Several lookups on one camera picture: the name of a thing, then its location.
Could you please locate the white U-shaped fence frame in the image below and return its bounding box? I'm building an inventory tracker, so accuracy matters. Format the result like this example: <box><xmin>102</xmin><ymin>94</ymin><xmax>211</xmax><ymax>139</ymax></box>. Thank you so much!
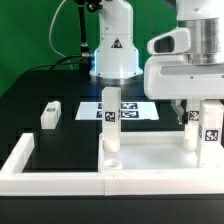
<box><xmin>0</xmin><ymin>133</ymin><xmax>224</xmax><ymax>196</ymax></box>

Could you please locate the black cable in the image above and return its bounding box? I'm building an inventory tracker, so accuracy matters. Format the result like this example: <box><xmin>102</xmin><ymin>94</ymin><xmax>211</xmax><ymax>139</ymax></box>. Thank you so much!
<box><xmin>13</xmin><ymin>54</ymin><xmax>92</xmax><ymax>84</ymax></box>

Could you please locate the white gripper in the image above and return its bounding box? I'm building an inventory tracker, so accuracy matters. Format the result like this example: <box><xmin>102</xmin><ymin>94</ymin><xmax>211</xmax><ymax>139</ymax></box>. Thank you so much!
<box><xmin>144</xmin><ymin>55</ymin><xmax>224</xmax><ymax>125</ymax></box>

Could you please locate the white desk top tray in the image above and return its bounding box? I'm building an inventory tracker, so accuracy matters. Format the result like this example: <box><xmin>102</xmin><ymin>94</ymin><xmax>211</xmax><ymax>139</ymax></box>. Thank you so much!
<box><xmin>98</xmin><ymin>131</ymin><xmax>224</xmax><ymax>173</ymax></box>

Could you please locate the white cable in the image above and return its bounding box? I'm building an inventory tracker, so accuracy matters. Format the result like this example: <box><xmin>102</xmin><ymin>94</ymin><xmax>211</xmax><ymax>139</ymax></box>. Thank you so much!
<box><xmin>48</xmin><ymin>0</ymin><xmax>75</xmax><ymax>71</ymax></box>

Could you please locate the fiducial marker sheet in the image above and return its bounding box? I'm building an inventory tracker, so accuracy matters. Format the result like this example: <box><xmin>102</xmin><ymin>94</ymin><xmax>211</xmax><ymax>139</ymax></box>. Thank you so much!
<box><xmin>75</xmin><ymin>102</ymin><xmax>159</xmax><ymax>120</ymax></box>

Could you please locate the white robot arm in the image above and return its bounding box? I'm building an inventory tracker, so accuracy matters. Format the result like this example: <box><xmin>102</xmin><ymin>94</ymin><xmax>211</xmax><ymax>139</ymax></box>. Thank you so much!
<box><xmin>90</xmin><ymin>0</ymin><xmax>224</xmax><ymax>116</ymax></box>

